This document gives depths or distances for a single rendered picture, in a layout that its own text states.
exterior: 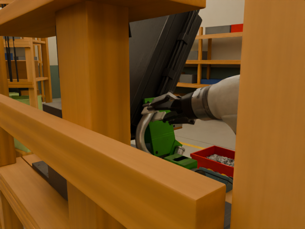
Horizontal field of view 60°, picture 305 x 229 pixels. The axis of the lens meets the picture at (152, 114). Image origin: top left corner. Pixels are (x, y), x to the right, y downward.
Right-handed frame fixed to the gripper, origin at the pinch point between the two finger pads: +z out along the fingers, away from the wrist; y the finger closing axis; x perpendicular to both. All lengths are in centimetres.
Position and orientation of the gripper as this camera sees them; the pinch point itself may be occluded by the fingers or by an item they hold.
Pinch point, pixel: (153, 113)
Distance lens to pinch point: 86.9
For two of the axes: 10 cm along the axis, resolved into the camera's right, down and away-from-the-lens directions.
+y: -6.5, -6.2, -4.4
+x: -4.3, 7.8, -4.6
